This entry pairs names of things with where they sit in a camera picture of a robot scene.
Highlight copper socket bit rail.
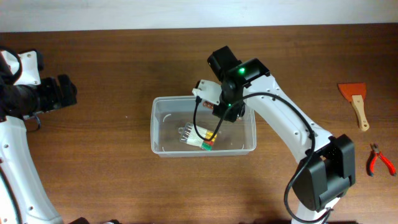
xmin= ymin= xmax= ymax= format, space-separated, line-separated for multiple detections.
xmin=202 ymin=101 xmax=243 ymax=121

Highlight clear plastic container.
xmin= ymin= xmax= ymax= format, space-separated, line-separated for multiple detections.
xmin=150 ymin=96 xmax=257 ymax=157

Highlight orange scraper with wooden handle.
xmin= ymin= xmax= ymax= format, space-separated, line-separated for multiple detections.
xmin=338 ymin=83 xmax=369 ymax=131

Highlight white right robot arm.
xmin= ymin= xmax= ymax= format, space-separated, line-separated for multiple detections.
xmin=207 ymin=46 xmax=356 ymax=223

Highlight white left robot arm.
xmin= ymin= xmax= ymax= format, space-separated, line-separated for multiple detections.
xmin=1 ymin=75 xmax=77 ymax=223

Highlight red handled pliers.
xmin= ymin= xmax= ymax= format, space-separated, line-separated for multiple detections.
xmin=366 ymin=143 xmax=397 ymax=177

